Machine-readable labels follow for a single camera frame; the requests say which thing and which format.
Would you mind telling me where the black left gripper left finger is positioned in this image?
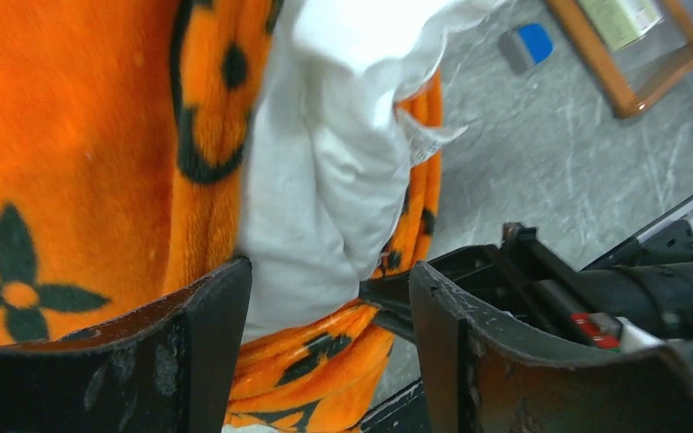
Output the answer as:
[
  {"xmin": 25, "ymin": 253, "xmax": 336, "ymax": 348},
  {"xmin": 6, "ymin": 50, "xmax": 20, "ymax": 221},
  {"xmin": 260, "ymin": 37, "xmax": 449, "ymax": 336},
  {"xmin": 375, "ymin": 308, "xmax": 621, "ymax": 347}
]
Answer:
[{"xmin": 0, "ymin": 257, "xmax": 252, "ymax": 432}]

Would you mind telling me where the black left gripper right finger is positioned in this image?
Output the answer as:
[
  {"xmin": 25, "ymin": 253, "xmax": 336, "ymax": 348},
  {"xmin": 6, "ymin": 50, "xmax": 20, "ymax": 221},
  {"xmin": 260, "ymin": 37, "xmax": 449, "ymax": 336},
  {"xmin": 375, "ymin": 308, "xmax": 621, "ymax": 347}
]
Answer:
[{"xmin": 410, "ymin": 263, "xmax": 693, "ymax": 432}]

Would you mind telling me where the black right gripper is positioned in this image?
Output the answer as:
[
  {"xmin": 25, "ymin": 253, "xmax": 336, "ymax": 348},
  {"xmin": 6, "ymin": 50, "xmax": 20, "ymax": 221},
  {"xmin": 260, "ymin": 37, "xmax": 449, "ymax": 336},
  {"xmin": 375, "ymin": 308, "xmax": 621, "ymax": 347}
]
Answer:
[{"xmin": 358, "ymin": 222, "xmax": 693, "ymax": 351}]

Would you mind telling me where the orange patterned pillowcase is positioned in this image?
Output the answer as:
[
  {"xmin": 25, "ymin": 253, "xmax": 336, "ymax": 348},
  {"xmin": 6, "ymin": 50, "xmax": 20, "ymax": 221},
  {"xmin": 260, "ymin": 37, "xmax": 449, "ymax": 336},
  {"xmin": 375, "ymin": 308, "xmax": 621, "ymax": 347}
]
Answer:
[{"xmin": 0, "ymin": 1, "xmax": 443, "ymax": 432}]

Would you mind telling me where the white pillow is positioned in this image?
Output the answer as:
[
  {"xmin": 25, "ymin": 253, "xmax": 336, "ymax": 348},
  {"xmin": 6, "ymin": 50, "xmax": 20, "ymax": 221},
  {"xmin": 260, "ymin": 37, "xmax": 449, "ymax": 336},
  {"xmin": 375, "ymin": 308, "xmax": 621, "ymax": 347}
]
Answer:
[{"xmin": 238, "ymin": 0, "xmax": 496, "ymax": 342}]

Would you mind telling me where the wooden tiered shelf rack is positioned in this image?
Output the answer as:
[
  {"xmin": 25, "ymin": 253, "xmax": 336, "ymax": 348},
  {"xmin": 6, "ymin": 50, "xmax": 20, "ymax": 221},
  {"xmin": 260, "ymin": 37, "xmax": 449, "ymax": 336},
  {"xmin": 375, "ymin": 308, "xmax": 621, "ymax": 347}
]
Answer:
[{"xmin": 546, "ymin": 0, "xmax": 693, "ymax": 119}]

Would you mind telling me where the small cardboard box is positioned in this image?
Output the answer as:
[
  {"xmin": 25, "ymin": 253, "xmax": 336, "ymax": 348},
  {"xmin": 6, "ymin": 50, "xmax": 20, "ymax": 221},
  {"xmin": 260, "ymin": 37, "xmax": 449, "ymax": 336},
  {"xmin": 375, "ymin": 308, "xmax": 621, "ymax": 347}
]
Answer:
[{"xmin": 578, "ymin": 0, "xmax": 663, "ymax": 51}]

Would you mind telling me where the blue grey eraser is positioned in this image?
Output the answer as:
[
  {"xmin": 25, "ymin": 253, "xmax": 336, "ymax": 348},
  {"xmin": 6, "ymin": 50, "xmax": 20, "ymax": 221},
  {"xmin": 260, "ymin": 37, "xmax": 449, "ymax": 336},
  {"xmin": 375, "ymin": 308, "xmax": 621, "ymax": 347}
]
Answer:
[{"xmin": 498, "ymin": 23, "xmax": 554, "ymax": 75}]

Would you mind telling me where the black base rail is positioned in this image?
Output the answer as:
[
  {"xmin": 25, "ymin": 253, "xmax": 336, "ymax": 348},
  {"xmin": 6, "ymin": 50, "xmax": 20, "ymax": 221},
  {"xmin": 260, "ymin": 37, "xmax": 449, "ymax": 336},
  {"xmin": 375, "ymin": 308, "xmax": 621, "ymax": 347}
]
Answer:
[{"xmin": 360, "ymin": 378, "xmax": 431, "ymax": 433}]

